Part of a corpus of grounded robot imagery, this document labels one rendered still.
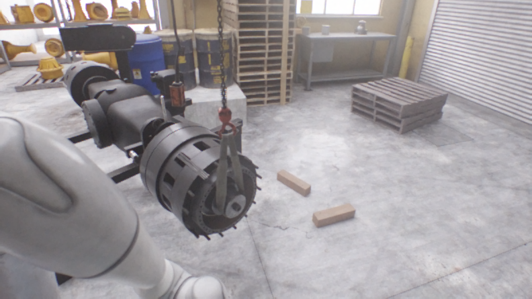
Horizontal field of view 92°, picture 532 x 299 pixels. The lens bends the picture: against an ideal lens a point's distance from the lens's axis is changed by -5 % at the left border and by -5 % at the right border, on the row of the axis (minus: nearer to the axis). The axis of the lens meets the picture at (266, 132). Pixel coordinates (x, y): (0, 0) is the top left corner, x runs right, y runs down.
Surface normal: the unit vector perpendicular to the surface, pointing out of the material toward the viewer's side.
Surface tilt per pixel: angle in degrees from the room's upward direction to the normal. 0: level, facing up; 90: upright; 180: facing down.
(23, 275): 89
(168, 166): 47
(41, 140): 55
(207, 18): 90
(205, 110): 90
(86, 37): 90
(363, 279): 0
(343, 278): 0
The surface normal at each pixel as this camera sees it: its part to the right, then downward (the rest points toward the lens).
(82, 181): 0.96, -0.21
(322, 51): 0.30, 0.45
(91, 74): 0.69, 0.35
